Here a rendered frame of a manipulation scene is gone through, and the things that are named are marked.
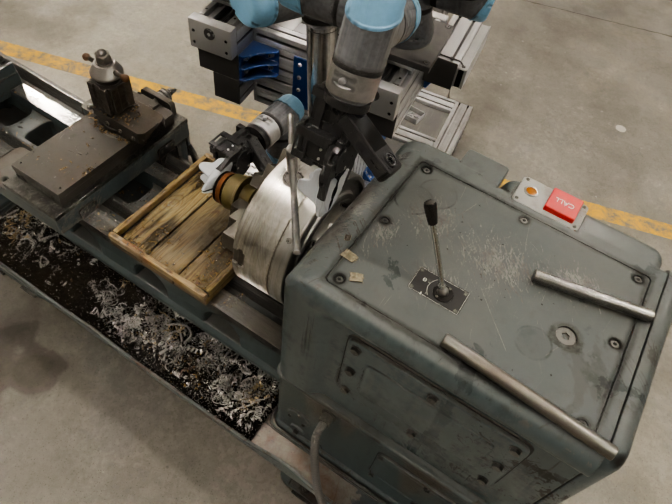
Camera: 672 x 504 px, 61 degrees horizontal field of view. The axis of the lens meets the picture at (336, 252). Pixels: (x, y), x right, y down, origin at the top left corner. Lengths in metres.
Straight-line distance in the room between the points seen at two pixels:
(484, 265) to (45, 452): 1.68
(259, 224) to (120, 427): 1.29
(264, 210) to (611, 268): 0.63
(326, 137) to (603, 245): 0.56
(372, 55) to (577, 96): 3.05
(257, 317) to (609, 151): 2.57
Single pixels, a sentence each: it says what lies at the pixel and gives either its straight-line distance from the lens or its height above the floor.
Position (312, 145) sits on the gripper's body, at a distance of 0.88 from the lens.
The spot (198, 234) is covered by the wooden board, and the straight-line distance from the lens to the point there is 1.46.
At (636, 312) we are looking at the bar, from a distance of 1.06.
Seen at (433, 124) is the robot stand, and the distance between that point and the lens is 2.90.
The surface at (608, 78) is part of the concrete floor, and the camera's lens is 4.07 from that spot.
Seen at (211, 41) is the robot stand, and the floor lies 1.07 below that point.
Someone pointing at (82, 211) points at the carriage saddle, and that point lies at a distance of 1.55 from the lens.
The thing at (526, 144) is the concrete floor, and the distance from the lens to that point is 3.31.
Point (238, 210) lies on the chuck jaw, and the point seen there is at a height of 1.11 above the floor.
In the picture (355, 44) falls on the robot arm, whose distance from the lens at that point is 0.81.
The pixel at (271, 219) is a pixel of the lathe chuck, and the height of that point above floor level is 1.20.
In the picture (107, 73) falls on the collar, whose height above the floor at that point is 1.14.
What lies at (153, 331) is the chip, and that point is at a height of 0.58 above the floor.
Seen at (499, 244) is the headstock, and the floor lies 1.25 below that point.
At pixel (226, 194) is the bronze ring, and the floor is 1.10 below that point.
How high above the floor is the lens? 2.03
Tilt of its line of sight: 53 degrees down
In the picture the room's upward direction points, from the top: 10 degrees clockwise
